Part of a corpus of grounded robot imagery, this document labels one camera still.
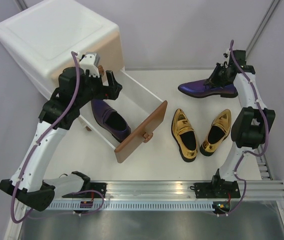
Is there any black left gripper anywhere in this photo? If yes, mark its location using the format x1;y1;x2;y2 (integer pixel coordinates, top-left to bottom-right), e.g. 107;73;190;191
75;69;122;108

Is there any purple metallic loafer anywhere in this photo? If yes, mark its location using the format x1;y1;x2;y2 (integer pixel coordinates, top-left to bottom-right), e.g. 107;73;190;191
178;79;238;99
91;99;131;143

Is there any brown-front pulled-out drawer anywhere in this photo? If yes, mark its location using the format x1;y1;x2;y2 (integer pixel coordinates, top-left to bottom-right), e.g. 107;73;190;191
78;69;169;164

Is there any gold metallic loafer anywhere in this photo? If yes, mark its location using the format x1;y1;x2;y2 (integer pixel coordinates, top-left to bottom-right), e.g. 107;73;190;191
200;109;232;157
171;108;198;163

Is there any beige drawer front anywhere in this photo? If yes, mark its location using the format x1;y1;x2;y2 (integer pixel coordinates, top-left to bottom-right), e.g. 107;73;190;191
89;31;124;73

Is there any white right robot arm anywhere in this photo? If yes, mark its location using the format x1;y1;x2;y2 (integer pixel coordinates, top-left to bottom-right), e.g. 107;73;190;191
207;50;275;199

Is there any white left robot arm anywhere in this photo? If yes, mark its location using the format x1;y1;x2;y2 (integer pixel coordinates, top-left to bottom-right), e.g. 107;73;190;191
0;67;122;212

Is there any white plastic shoe cabinet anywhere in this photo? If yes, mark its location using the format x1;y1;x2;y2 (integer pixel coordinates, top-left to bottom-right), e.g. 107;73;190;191
0;0;120;99

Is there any brown bear drawer knob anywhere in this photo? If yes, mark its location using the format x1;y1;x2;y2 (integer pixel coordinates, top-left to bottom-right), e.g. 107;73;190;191
98;65;105;77

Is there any brown lower drawer knob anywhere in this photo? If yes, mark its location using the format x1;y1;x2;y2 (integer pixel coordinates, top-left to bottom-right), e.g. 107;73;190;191
143;132;153;143

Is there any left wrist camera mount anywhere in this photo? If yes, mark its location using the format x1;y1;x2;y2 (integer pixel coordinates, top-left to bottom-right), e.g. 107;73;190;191
79;52;103;78

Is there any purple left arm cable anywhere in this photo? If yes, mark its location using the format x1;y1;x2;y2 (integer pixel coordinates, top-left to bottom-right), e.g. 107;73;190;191
11;51;105;223

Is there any aluminium corner frame post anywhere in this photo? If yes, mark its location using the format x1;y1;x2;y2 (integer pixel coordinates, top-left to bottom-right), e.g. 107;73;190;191
246;0;282;57

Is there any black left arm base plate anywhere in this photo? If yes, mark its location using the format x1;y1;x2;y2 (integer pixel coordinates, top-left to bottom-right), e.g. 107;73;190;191
62;182;107;199

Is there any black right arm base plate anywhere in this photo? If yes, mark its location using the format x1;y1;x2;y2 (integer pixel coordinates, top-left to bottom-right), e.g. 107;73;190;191
194;181;241;199

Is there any aluminium mounting rail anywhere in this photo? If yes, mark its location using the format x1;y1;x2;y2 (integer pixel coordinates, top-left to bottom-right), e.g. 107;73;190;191
104;180;284;201

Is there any aluminium left frame post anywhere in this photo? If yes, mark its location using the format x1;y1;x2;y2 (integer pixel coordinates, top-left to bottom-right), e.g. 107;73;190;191
14;0;29;12

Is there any white slotted cable duct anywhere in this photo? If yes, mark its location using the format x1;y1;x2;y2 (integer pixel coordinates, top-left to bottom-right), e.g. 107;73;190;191
47;199;214;211

